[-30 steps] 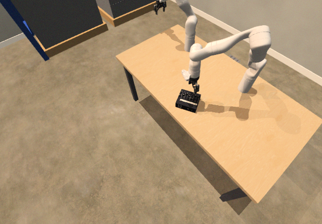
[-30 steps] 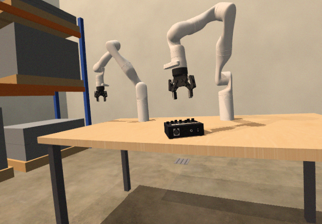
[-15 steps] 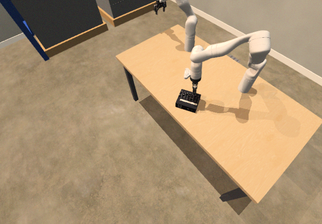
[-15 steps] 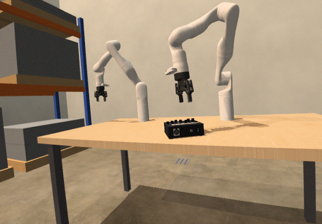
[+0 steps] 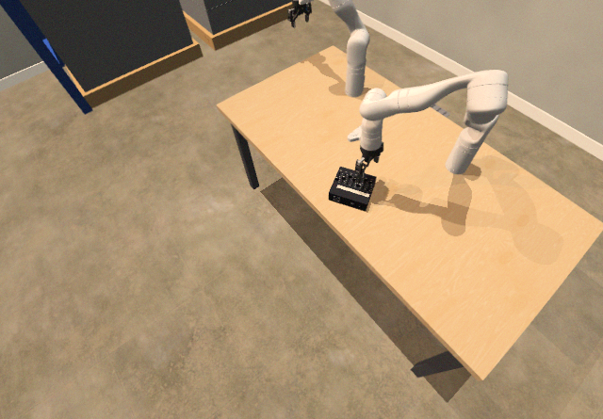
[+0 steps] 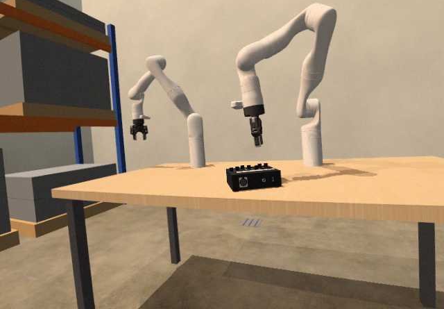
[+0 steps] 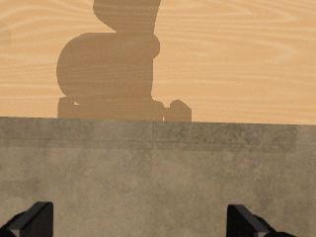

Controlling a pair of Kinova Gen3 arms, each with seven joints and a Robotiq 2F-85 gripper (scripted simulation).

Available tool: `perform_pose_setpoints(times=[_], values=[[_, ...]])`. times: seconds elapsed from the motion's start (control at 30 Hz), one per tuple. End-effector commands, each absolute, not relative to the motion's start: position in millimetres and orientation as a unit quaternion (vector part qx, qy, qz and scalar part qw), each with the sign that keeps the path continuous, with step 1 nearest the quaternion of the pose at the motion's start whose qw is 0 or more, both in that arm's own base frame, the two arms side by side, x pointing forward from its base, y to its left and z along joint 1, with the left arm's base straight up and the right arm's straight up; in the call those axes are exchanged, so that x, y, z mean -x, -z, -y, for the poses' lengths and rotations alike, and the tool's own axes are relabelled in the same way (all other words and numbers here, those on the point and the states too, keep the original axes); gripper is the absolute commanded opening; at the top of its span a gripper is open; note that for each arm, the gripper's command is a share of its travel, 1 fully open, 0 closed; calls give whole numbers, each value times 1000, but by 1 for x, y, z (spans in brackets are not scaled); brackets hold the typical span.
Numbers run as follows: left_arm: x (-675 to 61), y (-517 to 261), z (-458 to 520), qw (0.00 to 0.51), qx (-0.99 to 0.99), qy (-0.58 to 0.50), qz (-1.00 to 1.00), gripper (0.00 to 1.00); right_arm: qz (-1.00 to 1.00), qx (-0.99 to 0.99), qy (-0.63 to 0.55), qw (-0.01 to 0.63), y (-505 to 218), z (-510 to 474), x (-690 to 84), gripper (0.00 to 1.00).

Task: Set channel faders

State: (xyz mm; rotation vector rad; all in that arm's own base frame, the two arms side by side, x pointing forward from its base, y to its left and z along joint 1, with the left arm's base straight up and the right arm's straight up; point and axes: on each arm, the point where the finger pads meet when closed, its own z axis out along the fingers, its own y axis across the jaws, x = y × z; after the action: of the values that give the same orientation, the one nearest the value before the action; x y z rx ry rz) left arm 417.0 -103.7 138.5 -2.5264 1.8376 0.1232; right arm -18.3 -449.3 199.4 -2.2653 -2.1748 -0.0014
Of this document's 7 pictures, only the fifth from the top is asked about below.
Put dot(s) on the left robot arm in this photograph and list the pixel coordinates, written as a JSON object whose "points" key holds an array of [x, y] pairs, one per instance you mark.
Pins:
{"points": [[487, 97]]}

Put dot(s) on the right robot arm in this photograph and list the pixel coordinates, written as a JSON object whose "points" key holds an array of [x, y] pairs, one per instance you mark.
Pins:
{"points": [[357, 46]]}

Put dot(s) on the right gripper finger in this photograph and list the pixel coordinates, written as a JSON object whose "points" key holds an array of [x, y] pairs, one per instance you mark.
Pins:
{"points": [[308, 11], [290, 16]]}

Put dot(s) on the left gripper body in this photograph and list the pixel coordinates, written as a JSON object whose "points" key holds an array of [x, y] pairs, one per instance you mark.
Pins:
{"points": [[366, 154]]}

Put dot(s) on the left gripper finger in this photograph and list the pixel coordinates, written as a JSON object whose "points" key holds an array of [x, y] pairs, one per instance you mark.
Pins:
{"points": [[376, 158], [359, 166]]}

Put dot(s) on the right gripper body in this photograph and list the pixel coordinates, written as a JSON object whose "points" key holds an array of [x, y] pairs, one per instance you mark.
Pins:
{"points": [[297, 6]]}

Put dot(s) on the black lighting desk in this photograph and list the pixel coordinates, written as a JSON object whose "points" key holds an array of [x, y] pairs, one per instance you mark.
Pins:
{"points": [[347, 190]]}

